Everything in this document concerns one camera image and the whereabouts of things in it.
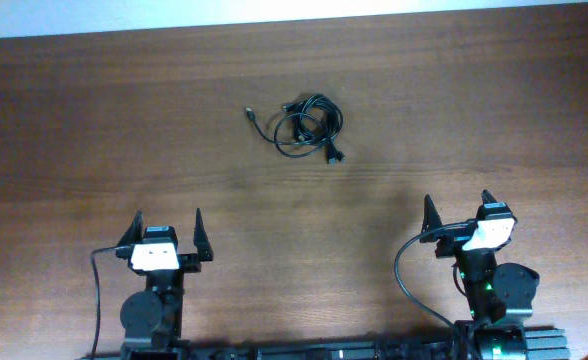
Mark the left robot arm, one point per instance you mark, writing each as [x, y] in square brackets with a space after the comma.
[152, 318]

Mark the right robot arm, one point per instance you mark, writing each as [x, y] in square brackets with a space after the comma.
[499, 296]

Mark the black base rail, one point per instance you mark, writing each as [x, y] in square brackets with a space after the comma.
[529, 344]

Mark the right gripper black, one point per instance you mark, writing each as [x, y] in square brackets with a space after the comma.
[453, 240]

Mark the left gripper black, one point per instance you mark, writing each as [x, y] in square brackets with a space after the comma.
[203, 248]

